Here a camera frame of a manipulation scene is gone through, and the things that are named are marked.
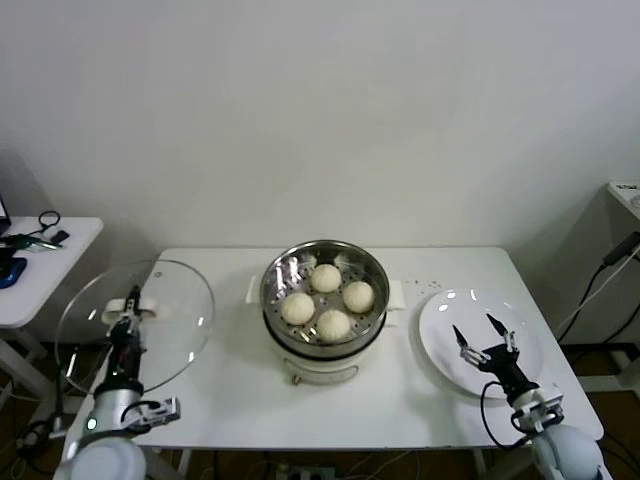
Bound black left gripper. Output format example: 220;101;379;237
105;284;147;389

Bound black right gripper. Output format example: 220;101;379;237
451;313;541;401

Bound glass lid with white handle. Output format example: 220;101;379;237
54;258;216;396

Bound white steamed baozi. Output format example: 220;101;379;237
280;292;316;325
317;308;352;344
310;263;344;294
342;281;376;314

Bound stainless steel steamer basket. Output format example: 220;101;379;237
244;240;406;351

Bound white round plate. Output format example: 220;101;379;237
418;287;545;400

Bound white side table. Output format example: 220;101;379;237
0;216;105;426

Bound blue handheld device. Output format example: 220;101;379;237
0;256;27;290

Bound white electric cooker base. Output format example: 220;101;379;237
263;307;401;387

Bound power strip under table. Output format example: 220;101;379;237
279;464;337;480

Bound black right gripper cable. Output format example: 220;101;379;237
480;382;531;449

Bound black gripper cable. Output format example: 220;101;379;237
49;344;114;441
480;382;531;449

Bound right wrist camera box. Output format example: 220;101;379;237
519;393;566;434

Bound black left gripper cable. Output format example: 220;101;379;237
49;344;114;441

